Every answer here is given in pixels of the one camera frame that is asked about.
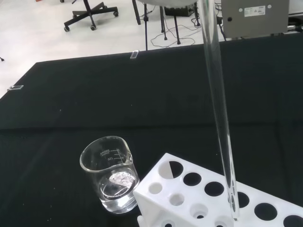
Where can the glass beaker with water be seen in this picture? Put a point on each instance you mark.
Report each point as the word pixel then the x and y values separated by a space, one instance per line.
pixel 111 186

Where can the grey metal equipment box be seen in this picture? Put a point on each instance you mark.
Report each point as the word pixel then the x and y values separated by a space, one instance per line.
pixel 255 21

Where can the black tripod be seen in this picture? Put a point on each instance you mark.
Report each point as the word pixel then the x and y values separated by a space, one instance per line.
pixel 177 30

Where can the black speaker box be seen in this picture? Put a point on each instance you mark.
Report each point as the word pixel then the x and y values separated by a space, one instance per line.
pixel 180 11

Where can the black desk leg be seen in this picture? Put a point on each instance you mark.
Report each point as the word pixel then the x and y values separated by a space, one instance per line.
pixel 136 13

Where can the black bench cloth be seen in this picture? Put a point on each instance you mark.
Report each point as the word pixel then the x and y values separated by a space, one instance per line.
pixel 106 99

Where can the white test tube rack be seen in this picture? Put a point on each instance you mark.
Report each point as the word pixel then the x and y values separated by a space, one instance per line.
pixel 163 198

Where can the black office chair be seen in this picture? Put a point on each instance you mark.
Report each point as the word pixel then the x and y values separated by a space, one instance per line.
pixel 88 14

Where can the thin dark stand pole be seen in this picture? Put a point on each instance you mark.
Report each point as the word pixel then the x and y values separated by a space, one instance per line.
pixel 146 30

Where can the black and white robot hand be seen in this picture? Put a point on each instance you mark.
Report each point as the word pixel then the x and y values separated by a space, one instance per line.
pixel 165 2

